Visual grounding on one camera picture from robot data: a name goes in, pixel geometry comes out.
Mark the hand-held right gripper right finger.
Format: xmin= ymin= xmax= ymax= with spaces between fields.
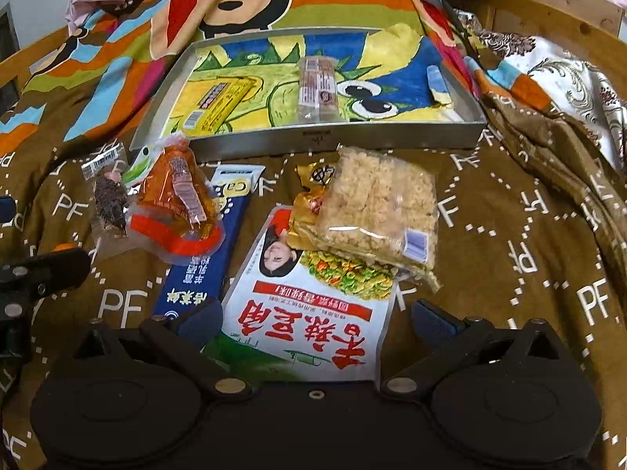
xmin=380 ymin=298 xmax=562 ymax=401

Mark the yellow snack bar packet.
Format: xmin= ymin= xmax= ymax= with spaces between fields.
xmin=183 ymin=78 xmax=256 ymax=133

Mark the clear packet of dark snack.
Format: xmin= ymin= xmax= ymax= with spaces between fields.
xmin=81 ymin=142 xmax=136 ymax=260

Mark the printed blanket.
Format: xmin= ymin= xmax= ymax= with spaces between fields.
xmin=0 ymin=0 xmax=627 ymax=470

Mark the cartoon printed tray liner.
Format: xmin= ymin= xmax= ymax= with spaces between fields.
xmin=169 ymin=29 xmax=471 ymax=134

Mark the green and white packet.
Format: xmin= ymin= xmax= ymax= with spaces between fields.
xmin=122 ymin=144 xmax=163 ymax=188

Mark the orange snack packet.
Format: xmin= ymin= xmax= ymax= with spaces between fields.
xmin=125 ymin=138 xmax=226 ymax=268

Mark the colourful cartoon tin tray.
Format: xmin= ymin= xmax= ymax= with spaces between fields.
xmin=130 ymin=27 xmax=488 ymax=162

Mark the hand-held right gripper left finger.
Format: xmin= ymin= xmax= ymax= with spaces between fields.
xmin=73 ymin=298 xmax=256 ymax=401

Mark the floral satin cloth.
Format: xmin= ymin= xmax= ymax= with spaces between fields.
xmin=455 ymin=7 xmax=627 ymax=172

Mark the gold snack packet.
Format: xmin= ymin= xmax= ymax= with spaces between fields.
xmin=286 ymin=161 xmax=344 ymax=251

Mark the brown snack stick packet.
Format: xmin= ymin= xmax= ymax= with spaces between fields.
xmin=296 ymin=56 xmax=340 ymax=121

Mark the long blue packet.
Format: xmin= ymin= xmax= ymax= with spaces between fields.
xmin=152 ymin=164 xmax=266 ymax=320

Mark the clear rice crisp packet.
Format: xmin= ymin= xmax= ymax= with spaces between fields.
xmin=313 ymin=144 xmax=442 ymax=291

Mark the white and red snack bag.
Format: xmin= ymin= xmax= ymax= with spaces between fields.
xmin=201 ymin=206 xmax=399 ymax=383

